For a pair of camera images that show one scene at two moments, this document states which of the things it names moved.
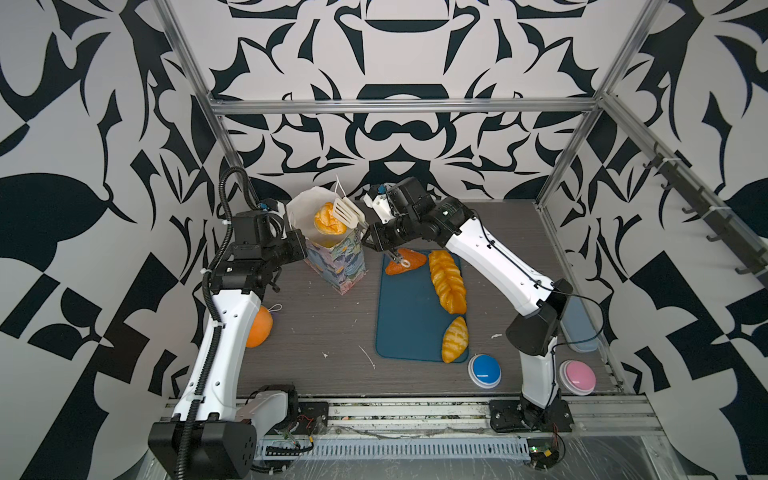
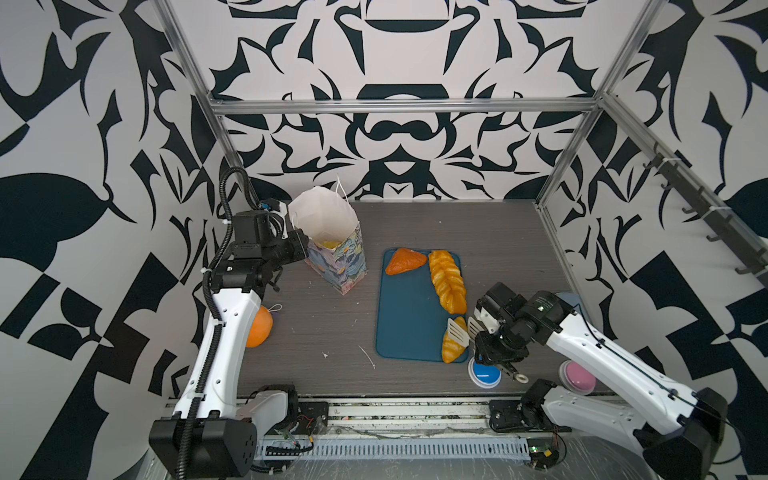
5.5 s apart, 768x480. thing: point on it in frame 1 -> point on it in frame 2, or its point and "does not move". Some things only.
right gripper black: [377, 234] -> [484, 351]
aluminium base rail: [590, 417] does not move
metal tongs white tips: [349, 215] -> [456, 332]
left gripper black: [292, 237] does not move
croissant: [455, 341] does not move
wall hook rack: [702, 199] does not move
